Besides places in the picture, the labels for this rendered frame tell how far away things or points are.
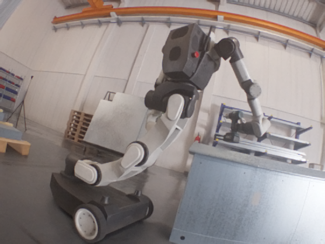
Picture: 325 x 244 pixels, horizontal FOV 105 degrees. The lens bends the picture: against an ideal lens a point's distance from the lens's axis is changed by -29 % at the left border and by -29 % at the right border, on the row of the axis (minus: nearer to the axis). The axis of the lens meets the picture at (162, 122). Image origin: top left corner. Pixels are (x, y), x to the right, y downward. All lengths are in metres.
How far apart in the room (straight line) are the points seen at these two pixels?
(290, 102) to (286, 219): 5.96
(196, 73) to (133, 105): 3.20
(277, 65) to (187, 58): 6.66
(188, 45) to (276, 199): 1.06
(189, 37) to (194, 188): 0.84
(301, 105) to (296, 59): 1.98
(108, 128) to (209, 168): 3.19
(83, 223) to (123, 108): 3.39
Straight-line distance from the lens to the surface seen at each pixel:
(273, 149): 5.26
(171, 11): 8.00
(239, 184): 1.12
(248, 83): 1.01
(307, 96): 7.54
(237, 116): 1.30
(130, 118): 3.93
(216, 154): 1.01
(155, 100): 1.00
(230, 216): 1.16
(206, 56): 0.99
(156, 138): 0.94
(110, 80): 7.47
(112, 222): 0.96
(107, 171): 1.10
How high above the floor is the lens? 0.56
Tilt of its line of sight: 9 degrees up
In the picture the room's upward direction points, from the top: 15 degrees clockwise
